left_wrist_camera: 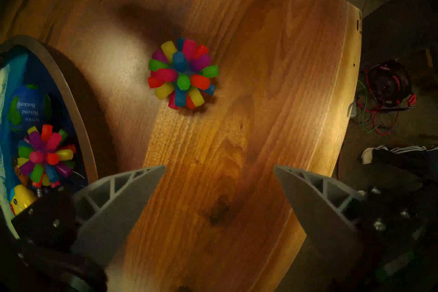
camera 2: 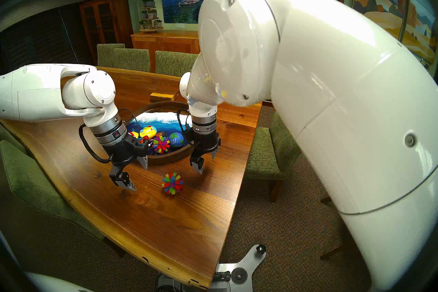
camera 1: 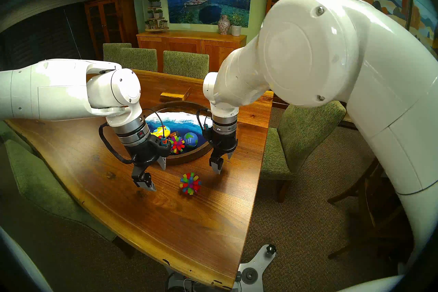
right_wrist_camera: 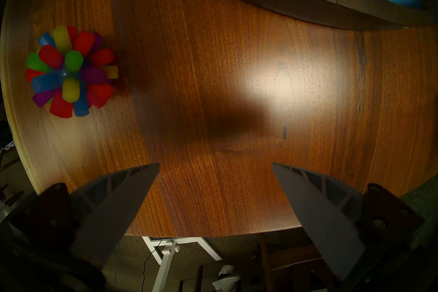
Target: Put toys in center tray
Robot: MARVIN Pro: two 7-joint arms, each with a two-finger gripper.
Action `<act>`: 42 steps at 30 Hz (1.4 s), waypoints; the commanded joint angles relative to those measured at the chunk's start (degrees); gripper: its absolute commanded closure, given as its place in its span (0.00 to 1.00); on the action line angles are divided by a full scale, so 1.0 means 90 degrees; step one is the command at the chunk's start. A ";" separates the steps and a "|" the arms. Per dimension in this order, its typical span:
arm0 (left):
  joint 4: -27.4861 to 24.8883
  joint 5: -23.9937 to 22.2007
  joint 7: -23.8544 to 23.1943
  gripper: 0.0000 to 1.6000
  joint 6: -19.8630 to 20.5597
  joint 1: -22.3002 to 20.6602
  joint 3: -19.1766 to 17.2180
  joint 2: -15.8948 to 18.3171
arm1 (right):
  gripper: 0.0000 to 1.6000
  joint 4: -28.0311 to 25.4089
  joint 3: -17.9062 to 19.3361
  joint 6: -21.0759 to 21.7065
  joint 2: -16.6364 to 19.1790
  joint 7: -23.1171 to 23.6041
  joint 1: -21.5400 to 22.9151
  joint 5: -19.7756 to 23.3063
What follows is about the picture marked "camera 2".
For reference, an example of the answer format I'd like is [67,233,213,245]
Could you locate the green upholstered dining chair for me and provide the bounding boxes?
[115,48,151,73]
[245,112,301,203]
[0,139,127,257]
[97,43,126,68]
[155,51,199,77]

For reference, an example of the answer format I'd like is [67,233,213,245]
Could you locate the round wooden ocean resin tray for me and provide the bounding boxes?
[121,101,194,165]

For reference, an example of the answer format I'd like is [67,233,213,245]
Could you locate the dark wood glass-door cabinet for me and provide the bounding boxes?
[79,0,133,64]

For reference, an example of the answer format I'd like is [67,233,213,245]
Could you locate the light wooden sideboard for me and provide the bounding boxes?
[131,30,201,68]

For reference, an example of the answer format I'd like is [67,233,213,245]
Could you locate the tiered stand with plants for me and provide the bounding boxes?
[139,0,164,33]

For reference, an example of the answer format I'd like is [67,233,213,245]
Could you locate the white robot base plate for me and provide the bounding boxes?
[215,244,267,285]

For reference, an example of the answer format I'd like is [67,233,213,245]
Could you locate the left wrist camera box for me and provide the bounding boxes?
[132,137,150,153]

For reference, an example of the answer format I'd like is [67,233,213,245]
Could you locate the landscape painting with blue hills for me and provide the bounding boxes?
[352,0,408,40]

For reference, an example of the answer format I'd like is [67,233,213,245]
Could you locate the landscape painting with orange hills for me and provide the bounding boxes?
[402,0,438,64]

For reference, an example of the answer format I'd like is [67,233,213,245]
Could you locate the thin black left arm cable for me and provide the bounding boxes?
[118,109,140,140]

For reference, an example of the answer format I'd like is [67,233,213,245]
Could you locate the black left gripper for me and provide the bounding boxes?
[109,135,149,191]

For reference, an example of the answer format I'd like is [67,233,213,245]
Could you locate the multicolour spiky ball toy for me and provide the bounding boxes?
[152,136,170,154]
[162,172,184,195]

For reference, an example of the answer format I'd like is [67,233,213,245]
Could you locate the rectangular wooden block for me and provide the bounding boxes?
[150,89,181,102]

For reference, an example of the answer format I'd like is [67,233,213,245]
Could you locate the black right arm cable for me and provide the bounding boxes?
[177,109,192,131]

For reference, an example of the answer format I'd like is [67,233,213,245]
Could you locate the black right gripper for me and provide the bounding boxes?
[189,131,221,175]

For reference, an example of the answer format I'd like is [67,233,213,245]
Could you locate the dark window blind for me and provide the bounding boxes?
[0,4,82,71]

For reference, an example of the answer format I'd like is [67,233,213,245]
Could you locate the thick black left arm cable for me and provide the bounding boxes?
[78,123,112,164]

